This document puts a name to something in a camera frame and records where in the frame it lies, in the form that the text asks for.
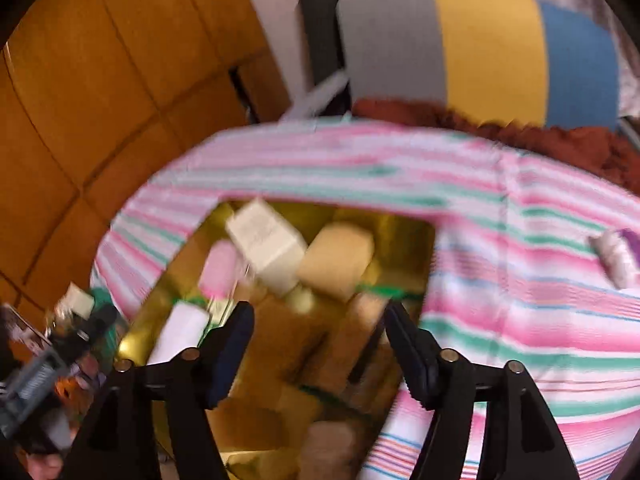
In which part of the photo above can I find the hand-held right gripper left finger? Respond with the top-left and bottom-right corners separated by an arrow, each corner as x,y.
60,301 -> 256,480

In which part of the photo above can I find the grey yellow blue chair cushion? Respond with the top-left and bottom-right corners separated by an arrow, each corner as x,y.
336,0 -> 623,131

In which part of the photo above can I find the pink green striped cloth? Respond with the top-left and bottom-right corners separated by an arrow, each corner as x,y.
92,117 -> 640,480

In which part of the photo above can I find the wooden panel cabinet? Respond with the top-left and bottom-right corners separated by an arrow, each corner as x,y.
0,0 -> 293,361

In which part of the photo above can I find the beige packet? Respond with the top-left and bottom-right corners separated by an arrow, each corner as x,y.
297,224 -> 376,302

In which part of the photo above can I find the small white box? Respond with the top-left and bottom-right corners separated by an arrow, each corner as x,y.
55,282 -> 96,318

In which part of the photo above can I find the face print card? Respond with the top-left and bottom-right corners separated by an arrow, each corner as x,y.
0,305 -> 41,353

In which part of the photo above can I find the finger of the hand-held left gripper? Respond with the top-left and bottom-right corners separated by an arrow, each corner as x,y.
75,304 -> 121,350

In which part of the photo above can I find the gold metal tin box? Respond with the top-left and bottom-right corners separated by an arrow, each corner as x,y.
114,199 -> 437,480

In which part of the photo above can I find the green bag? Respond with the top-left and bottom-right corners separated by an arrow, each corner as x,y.
92,287 -> 126,356

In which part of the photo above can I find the purple white small item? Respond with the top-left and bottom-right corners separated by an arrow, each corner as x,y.
589,227 -> 640,290

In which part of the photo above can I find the clear plastic wrap strip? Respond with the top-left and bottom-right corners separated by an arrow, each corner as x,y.
280,71 -> 348,121

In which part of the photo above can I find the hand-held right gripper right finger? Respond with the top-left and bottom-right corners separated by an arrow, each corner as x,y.
386,301 -> 581,480

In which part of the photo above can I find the brown cloth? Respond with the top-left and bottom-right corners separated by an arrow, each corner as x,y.
352,97 -> 640,193

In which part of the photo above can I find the pink white item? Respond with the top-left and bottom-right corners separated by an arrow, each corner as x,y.
199,240 -> 242,301

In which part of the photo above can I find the white carton box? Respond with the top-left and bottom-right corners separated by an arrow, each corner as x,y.
225,199 -> 308,286

